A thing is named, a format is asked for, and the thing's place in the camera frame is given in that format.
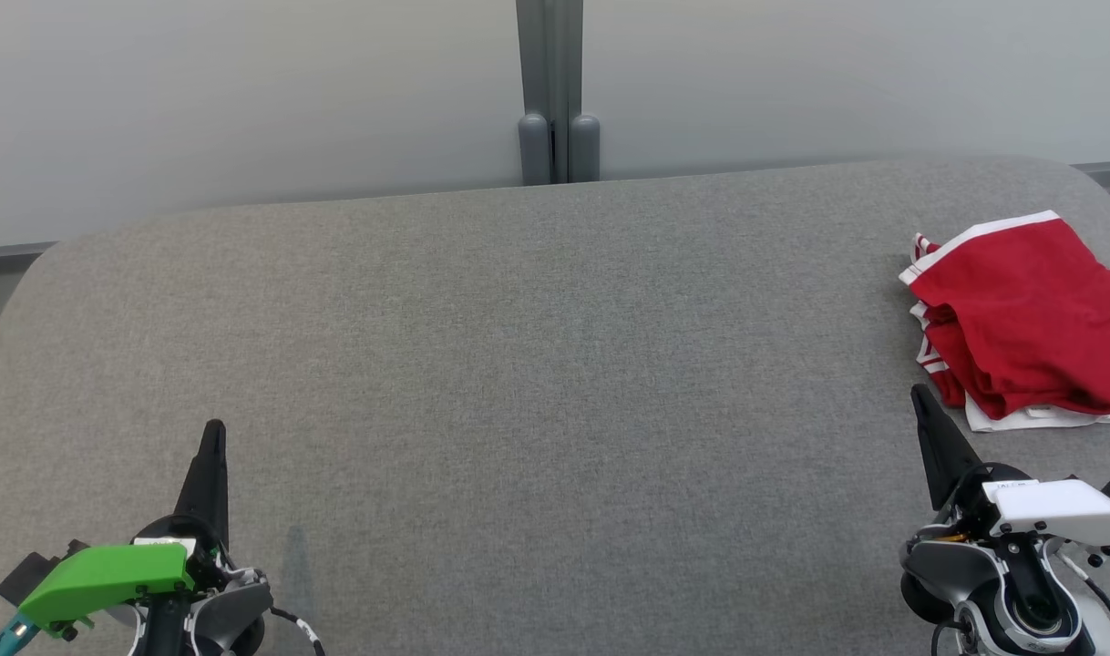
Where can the grey metal table leg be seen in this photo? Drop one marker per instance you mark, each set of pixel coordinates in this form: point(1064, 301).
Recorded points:
point(555, 91)

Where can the grey fabric sofa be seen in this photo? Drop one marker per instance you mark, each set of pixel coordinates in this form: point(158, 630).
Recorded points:
point(555, 383)

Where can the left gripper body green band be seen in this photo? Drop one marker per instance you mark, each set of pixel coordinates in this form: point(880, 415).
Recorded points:
point(108, 574)

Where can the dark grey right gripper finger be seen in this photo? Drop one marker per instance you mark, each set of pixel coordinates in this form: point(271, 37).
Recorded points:
point(942, 446)

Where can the red shorts white side stripe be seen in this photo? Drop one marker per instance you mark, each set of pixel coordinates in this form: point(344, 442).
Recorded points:
point(1029, 310)

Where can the red white numbered jersey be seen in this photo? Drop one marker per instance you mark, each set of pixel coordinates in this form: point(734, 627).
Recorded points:
point(1038, 419)

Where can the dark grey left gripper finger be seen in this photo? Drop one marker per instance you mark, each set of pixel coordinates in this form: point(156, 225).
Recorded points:
point(209, 483)

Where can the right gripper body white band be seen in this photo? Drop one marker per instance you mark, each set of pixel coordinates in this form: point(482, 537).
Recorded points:
point(1056, 510)

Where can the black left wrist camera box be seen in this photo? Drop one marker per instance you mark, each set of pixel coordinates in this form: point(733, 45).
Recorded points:
point(26, 574)

